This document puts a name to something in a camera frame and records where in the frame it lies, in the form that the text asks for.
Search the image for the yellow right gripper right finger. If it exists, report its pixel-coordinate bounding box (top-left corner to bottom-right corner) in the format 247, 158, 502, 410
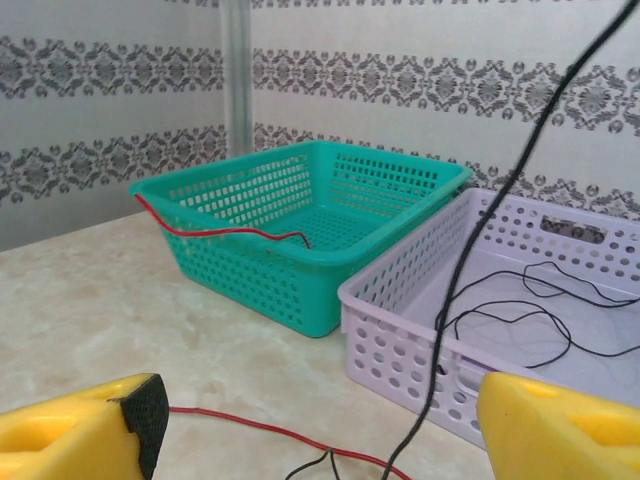
476, 370, 640, 480

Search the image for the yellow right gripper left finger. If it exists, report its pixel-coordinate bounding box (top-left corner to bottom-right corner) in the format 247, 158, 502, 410
0, 372, 169, 480

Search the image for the thin black wire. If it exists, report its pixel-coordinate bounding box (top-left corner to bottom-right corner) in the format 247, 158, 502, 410
437, 269, 640, 371
522, 259, 640, 307
284, 0, 640, 480

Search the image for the tangle of coloured wires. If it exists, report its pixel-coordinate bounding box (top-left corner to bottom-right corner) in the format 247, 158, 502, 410
169, 407, 416, 480

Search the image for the thin red wire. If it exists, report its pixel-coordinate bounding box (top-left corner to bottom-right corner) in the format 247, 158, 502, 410
133, 193, 312, 250

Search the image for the lavender plastic perforated basket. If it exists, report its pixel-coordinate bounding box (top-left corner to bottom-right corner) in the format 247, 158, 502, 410
337, 187, 640, 436

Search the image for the green plastic mesh basket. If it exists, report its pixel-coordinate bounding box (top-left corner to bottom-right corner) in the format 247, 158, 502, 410
127, 139, 474, 340

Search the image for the aluminium frame post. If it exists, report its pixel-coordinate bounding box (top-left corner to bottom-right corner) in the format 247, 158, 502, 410
219, 0, 254, 161

